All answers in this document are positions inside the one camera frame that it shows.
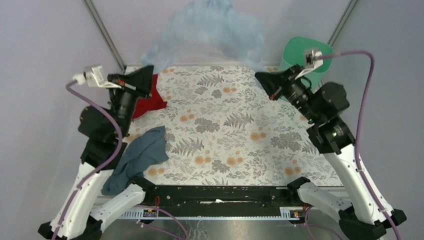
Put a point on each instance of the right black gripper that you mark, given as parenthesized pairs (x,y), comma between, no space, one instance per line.
(272,82)

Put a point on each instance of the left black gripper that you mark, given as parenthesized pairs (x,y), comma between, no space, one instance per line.
(141,80)

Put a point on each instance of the green plastic trash bin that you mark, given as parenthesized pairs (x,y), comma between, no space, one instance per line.
(293,54)

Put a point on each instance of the light blue plastic trash bag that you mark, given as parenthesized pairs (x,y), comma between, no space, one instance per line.
(208,28)

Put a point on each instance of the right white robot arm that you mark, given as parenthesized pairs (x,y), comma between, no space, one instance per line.
(366,215)

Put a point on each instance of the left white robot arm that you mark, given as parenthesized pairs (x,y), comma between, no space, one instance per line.
(79,218)

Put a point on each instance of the red cloth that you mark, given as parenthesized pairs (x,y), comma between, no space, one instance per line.
(154,103)

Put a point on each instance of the floral patterned table mat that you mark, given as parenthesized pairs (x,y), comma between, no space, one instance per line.
(221,129)

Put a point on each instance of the blue-grey cloth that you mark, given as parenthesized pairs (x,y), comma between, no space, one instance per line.
(144,151)

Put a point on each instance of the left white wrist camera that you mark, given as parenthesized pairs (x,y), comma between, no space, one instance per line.
(93,76)

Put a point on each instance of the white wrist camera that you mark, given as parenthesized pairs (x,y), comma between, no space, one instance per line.
(312,61)
(93,76)

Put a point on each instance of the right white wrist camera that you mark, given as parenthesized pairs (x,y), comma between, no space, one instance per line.
(312,61)

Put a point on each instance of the left aluminium corner post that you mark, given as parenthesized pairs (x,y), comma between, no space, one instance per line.
(101,27)

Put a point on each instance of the aluminium corner post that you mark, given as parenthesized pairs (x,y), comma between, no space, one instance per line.
(342,22)
(101,27)

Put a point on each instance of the right aluminium corner post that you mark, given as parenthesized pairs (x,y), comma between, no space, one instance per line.
(342,22)

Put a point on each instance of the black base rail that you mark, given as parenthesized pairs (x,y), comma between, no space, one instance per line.
(222,201)

